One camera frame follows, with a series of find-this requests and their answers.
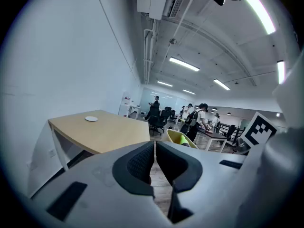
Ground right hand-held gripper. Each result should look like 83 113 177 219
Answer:
237 56 304 228

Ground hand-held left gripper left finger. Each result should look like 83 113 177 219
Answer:
30 140 171 228

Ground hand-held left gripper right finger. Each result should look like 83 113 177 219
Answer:
155 141 247 228

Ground grey shell chair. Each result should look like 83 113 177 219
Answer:
234 136 250 155

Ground black metal railing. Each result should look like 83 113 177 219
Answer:
218 122 246 145

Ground dark desk with white legs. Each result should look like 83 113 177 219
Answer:
197 126 229 153

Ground yellow rectangular tray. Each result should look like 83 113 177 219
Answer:
166 128 199 150

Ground black backpack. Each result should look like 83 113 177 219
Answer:
184 110 199 127

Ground black office chair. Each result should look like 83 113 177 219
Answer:
148 107 168 136
165 106 177 123

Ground white ceiling pipes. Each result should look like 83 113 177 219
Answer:
143 19 158 85

